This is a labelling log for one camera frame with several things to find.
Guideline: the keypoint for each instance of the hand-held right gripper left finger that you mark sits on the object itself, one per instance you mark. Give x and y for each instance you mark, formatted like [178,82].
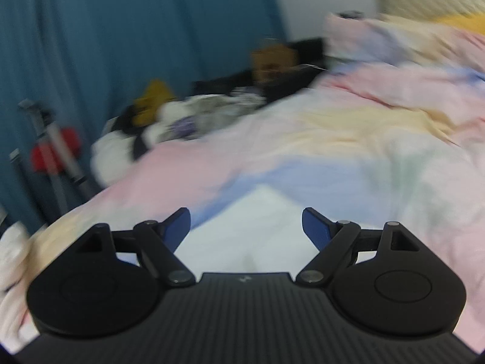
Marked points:
[177,227]

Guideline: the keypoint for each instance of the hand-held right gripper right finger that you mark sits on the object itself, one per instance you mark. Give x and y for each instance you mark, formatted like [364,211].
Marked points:
[315,228]

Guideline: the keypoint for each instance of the white ribbed sock pair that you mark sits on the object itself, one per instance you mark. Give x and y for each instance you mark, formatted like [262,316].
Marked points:
[246,220]

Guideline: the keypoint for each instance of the black cloth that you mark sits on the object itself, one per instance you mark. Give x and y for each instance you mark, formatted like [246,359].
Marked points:
[138,146]

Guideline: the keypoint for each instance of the pastel patchwork quilt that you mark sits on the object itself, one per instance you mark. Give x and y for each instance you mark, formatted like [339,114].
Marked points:
[341,140]

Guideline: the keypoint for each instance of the white crumpled cloth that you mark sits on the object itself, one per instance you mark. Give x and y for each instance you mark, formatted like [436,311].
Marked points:
[113,151]

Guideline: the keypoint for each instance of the white fluffy cloth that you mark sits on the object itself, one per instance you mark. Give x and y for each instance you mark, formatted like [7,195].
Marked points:
[174,112]

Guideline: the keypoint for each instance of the grey patterned cloth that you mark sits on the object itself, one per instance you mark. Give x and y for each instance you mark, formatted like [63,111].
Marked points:
[216,113]

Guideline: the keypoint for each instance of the mustard yellow cloth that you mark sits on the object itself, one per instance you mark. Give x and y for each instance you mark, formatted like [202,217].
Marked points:
[153,100]

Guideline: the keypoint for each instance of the grey tripod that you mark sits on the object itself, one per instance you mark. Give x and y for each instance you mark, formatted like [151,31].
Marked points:
[57,151]

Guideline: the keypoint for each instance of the black bag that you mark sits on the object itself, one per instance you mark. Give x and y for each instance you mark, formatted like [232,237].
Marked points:
[295,79]

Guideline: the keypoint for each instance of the brown plush toy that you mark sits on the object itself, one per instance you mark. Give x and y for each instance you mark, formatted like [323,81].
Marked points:
[271,62]

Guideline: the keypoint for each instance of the blue curtain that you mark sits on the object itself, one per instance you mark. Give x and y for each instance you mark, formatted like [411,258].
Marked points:
[113,26]

